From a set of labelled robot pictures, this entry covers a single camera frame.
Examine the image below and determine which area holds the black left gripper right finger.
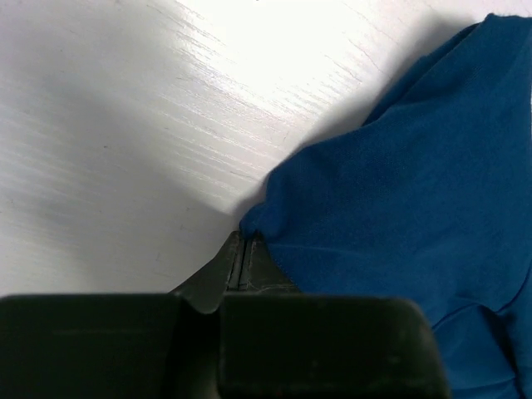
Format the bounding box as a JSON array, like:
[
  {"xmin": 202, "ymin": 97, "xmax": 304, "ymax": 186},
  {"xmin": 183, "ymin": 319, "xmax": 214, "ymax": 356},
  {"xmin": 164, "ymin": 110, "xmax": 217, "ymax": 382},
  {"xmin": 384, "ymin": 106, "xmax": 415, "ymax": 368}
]
[{"xmin": 218, "ymin": 239, "xmax": 451, "ymax": 398}]

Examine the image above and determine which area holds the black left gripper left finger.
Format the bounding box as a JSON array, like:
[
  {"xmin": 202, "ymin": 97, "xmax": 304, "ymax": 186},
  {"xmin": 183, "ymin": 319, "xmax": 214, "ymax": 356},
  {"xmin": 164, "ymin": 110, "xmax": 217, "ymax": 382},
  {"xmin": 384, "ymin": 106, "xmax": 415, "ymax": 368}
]
[{"xmin": 1, "ymin": 232, "xmax": 244, "ymax": 398}]

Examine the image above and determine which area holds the blue Mickey print t-shirt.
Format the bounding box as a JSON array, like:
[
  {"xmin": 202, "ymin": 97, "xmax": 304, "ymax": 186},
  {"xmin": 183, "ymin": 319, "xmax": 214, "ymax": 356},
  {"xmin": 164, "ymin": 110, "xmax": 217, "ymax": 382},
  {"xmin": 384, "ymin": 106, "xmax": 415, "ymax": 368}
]
[{"xmin": 240, "ymin": 14, "xmax": 531, "ymax": 398}]

